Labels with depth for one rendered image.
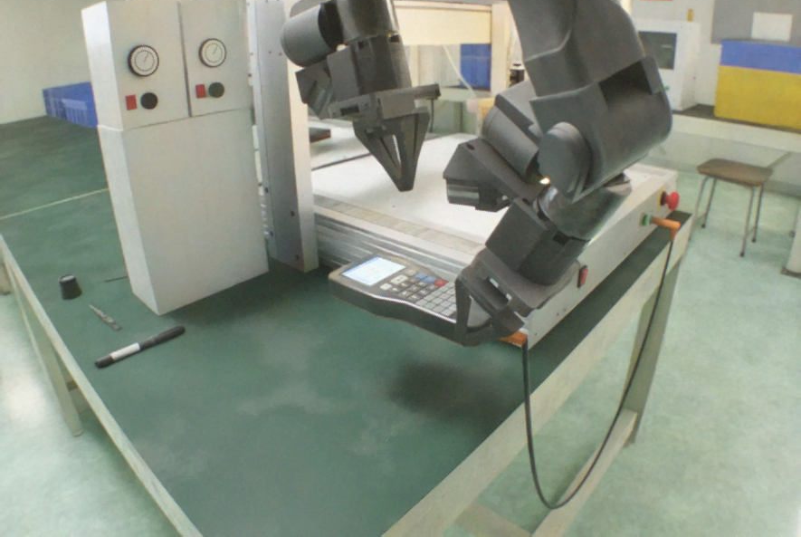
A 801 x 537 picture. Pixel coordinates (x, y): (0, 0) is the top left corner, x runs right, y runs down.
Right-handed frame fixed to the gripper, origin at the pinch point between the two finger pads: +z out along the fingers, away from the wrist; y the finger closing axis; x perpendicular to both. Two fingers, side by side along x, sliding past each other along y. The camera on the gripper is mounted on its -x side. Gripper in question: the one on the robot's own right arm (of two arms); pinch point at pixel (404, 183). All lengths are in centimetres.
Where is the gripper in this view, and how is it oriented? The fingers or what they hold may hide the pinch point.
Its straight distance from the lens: 52.2
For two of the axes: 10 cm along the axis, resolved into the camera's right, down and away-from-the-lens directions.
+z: 2.1, 9.5, 2.1
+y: -6.5, 3.0, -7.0
